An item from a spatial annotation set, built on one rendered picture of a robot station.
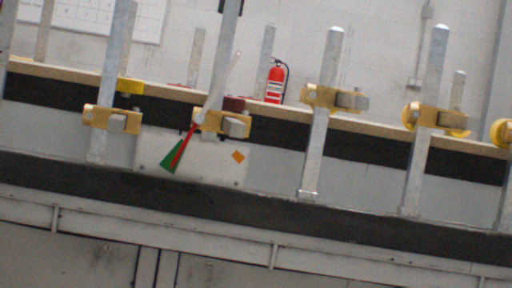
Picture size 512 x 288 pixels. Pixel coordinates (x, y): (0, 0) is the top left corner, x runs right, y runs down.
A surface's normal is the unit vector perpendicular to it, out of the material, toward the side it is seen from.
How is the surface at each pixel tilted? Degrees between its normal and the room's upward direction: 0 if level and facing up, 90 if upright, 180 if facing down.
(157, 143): 90
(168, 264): 90
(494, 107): 90
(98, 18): 90
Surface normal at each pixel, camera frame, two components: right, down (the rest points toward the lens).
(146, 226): 0.10, 0.07
